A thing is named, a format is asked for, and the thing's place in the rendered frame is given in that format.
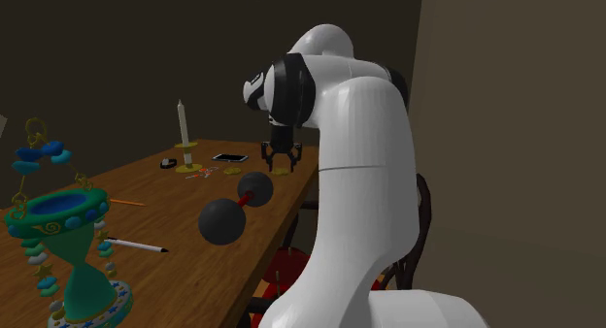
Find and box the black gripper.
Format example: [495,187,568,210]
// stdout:
[260,122,304,174]

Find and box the black smartphone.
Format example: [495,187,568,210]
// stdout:
[211,152,251,164]

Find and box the yellow candle holder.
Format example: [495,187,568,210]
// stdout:
[173,141,204,175]

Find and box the white candle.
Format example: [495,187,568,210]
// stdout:
[177,98,191,147]

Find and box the dark chair with red seat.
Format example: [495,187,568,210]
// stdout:
[246,172,433,328]

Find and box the brown wooden table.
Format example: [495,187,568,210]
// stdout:
[0,138,321,328]

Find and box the white pen with black tip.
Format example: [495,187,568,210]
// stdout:
[104,237,170,255]

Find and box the teal hourglass ornament with beads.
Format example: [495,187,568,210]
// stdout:
[3,117,135,328]

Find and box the black dumbbell with red handle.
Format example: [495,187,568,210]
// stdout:
[197,171,275,246]

